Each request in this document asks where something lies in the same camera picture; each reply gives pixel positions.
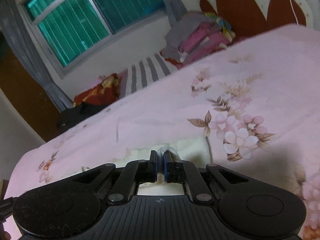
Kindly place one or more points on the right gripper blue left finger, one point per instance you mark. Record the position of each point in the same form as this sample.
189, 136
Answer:
131, 176

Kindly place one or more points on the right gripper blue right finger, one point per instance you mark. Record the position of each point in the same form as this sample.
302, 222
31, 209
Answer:
187, 174

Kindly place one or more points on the white knit garment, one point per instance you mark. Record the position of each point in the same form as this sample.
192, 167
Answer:
195, 150

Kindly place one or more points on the stack of folded clothes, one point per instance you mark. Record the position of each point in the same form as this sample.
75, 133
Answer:
195, 36

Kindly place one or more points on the red floral pillow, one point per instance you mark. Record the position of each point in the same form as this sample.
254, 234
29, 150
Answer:
106, 92

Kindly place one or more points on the black bag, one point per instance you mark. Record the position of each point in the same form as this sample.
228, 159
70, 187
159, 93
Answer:
73, 116

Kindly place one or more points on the pink floral bed sheet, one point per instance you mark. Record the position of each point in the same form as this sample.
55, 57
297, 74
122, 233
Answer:
256, 103

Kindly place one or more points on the grey striped sheet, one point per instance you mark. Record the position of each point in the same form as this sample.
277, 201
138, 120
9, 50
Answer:
144, 73

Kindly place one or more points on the brown wooden door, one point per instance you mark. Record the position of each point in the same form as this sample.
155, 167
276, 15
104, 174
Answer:
27, 96

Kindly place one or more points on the green glass window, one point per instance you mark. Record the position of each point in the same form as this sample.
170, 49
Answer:
72, 29

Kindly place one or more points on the red heart-shaped headboard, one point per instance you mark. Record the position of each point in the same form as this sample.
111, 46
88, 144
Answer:
249, 18

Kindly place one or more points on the grey curtain left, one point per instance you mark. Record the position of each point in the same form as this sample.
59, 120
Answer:
19, 40

